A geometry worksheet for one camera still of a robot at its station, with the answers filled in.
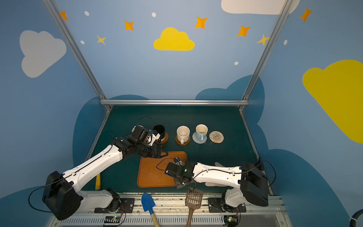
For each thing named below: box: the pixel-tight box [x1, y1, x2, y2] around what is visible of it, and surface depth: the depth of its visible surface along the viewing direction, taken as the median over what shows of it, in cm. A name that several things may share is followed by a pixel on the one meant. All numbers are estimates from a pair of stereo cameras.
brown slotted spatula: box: [184, 187, 204, 227], surface depth 76 cm
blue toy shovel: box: [141, 192, 161, 227], surface depth 77 cm
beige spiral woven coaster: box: [208, 130, 225, 144], surface depth 106 cm
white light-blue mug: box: [195, 123, 209, 142], surface depth 98 cm
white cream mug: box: [176, 125, 191, 145], surface depth 98 cm
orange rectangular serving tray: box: [137, 151, 188, 188], surface depth 86 cm
